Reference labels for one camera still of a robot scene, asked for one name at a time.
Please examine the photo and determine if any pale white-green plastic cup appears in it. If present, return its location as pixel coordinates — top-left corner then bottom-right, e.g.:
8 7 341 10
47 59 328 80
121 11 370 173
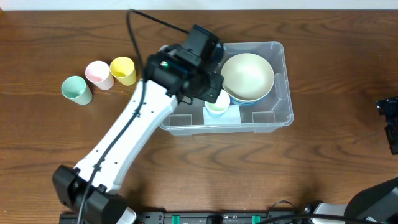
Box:
205 90 231 116

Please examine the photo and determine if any clear plastic storage bin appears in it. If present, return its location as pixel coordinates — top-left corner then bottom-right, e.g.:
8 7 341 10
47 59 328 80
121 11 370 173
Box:
159 41 294 136

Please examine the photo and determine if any large beige bowl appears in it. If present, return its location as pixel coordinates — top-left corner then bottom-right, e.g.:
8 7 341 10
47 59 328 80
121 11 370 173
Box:
220 53 275 100

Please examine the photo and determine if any yellow plastic cup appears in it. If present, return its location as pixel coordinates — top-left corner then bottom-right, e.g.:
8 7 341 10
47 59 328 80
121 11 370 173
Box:
109 57 137 86

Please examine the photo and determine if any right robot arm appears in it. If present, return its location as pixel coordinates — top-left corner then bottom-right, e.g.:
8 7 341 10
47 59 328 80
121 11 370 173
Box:
310 96 397 223

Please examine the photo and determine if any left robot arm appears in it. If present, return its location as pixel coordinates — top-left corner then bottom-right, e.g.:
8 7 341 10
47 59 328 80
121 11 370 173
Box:
52 44 224 223

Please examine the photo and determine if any white label on bin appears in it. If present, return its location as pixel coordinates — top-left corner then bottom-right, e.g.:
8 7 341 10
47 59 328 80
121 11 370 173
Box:
203 105 241 126

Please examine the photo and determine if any pink plastic cup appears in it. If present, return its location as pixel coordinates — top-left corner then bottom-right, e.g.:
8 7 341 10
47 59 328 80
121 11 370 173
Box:
85 60 114 90

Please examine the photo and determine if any green plastic cup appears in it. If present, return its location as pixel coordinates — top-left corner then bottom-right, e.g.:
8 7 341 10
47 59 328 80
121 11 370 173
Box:
62 76 93 105

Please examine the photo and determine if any silver camera on left gripper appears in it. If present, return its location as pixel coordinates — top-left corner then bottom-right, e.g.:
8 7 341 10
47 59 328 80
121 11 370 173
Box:
182 24 219 67

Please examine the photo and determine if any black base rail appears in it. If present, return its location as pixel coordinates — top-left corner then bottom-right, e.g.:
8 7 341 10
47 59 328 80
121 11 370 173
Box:
58 210 371 224

